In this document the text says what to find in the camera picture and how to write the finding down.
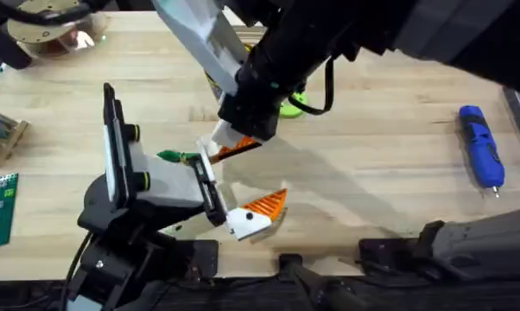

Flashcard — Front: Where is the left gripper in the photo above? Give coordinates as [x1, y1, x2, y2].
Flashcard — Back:
[126, 120, 289, 242]

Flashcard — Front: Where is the orange ribbed wedge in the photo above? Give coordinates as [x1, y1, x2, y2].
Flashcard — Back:
[207, 136, 263, 166]

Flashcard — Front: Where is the blue electric screwdriver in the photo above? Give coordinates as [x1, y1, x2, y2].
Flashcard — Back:
[458, 105, 506, 200]

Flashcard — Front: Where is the green disc with holes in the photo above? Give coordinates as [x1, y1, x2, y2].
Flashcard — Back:
[279, 92, 308, 119]

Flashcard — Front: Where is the right wrist upright plate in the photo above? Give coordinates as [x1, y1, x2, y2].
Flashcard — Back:
[150, 0, 249, 97]

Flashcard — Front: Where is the wrist upright plate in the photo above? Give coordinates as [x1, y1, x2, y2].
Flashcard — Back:
[102, 82, 131, 211]
[150, 0, 249, 97]

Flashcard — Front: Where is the left wrist upright plate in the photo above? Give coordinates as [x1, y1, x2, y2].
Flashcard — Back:
[102, 82, 131, 211]

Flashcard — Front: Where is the small wooden rack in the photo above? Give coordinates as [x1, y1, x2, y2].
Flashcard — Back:
[0, 110, 30, 169]

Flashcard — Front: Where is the black block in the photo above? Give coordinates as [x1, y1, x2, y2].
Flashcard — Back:
[0, 23, 33, 71]

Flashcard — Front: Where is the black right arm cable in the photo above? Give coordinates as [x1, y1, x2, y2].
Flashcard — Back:
[288, 55, 336, 117]

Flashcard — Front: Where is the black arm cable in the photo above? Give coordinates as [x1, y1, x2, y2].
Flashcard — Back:
[60, 231, 93, 311]
[288, 55, 336, 117]

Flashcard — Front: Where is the black rail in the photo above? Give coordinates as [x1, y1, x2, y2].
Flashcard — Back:
[0, 253, 520, 311]

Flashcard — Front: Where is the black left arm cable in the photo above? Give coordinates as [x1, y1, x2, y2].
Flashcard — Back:
[60, 231, 93, 311]

